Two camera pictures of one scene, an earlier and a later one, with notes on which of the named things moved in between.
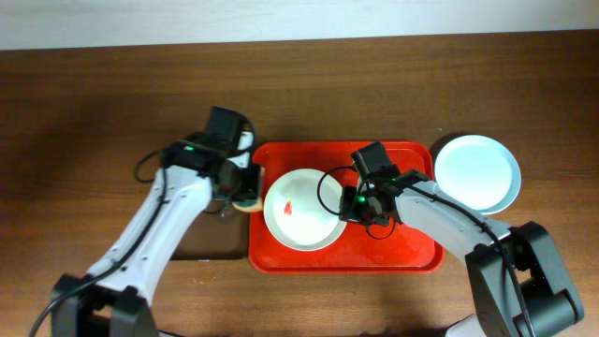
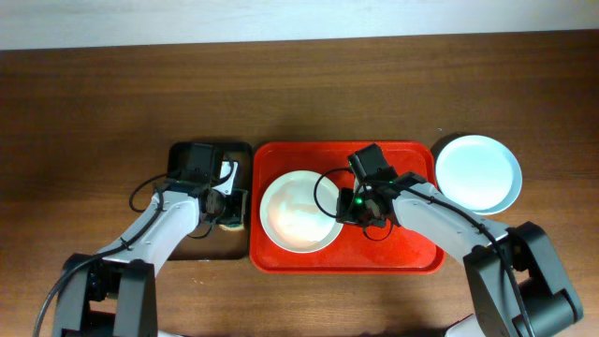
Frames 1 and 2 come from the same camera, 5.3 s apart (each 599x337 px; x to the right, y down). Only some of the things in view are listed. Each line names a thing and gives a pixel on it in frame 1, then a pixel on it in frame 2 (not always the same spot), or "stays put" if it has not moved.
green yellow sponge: (255, 205) -> (233, 227)
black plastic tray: (221, 233) stays put
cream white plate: (301, 210) stays put
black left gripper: (253, 185) -> (232, 213)
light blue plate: (479, 171) stays put
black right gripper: (349, 209) stays put
